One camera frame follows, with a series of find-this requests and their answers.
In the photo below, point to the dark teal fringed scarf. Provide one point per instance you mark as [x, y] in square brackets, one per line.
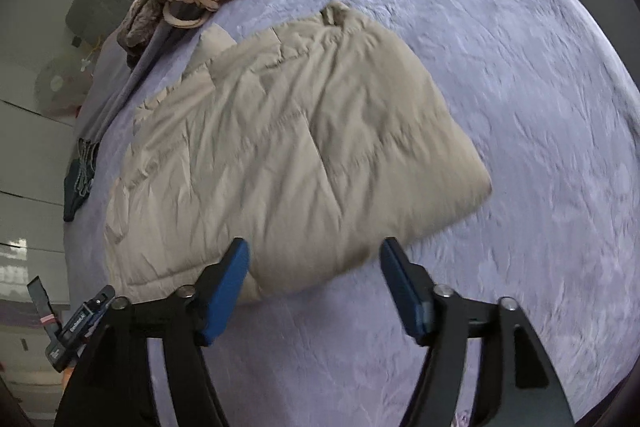
[80, 177]

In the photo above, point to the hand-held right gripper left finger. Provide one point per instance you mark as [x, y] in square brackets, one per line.
[225, 292]

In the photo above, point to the white wardrobe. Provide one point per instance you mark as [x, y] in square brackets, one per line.
[30, 187]

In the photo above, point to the white fan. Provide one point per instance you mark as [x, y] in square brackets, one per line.
[62, 87]

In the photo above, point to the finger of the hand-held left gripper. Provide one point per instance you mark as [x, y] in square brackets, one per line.
[42, 307]

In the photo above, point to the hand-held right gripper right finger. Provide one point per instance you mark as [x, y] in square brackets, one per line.
[407, 297]

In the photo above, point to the beige puffer jacket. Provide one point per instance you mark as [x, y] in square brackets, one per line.
[300, 147]

